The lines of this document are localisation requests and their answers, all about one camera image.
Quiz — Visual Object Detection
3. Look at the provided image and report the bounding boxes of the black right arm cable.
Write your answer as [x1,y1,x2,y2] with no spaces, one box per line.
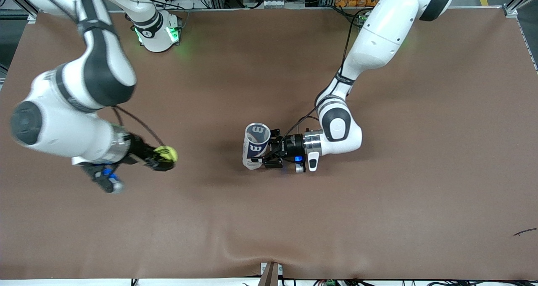
[25,0,165,147]

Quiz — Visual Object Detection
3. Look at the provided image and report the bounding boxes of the metal table edge bracket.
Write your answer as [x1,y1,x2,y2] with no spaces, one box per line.
[260,262,283,286]

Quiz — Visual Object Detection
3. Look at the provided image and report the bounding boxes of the yellow tennis ball black print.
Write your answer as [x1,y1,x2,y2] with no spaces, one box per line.
[154,145,179,164]

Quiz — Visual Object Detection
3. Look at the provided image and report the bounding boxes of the clear Wilson tennis ball can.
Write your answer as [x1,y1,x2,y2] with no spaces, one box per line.
[242,122,272,171]

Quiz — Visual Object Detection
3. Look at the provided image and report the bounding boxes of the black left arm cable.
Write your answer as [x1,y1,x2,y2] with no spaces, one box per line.
[282,7,372,140]

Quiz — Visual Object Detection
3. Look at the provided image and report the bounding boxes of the brown table mat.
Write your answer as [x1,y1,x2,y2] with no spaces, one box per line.
[0,7,538,280]

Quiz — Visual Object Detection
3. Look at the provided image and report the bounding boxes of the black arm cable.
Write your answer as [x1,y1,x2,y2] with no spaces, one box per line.
[25,0,165,147]
[282,7,372,140]

